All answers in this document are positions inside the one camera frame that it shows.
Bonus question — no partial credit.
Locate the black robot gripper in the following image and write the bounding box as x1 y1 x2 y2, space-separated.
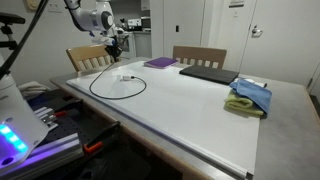
105 44 122 62

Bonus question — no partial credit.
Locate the black charging cable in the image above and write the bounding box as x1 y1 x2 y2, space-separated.
88 59 148 101

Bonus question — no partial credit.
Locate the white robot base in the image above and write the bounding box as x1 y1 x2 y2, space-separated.
0 74 49 174

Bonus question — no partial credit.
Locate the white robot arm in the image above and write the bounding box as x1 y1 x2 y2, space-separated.
64 0 124 62

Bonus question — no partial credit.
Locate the wooden chair far right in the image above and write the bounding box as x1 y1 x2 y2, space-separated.
66 45 114 72

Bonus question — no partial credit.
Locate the wooden chair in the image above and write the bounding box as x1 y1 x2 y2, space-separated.
66 45 114 72
173 46 227 69

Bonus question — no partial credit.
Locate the purple notebook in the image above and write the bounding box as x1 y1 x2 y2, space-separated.
144 57 177 69

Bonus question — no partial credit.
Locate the orange black clamp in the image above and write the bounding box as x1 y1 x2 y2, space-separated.
83 121 120 154

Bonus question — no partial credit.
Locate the wooden chair far left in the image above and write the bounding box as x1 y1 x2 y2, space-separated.
173 46 227 69

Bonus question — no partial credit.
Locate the white whiteboard mat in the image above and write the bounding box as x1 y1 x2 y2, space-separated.
66 61 260 178

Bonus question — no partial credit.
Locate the yellow-green folded cloth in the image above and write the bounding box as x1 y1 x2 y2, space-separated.
225 90 264 116

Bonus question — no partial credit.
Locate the small white eraser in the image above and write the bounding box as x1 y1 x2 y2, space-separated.
234 78 267 88

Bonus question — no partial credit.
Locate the blue folded cloth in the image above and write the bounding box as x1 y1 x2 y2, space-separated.
230 79 272 114

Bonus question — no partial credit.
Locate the aluminium rail breadboard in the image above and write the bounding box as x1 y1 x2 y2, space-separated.
25 105 84 171

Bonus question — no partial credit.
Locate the white light switch plate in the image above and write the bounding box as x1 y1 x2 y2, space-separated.
47 0 62 13

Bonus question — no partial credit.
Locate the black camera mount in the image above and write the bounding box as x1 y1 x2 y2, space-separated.
0 12 26 50

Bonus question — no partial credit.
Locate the silver door handle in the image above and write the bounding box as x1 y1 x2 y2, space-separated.
252 26 263 37

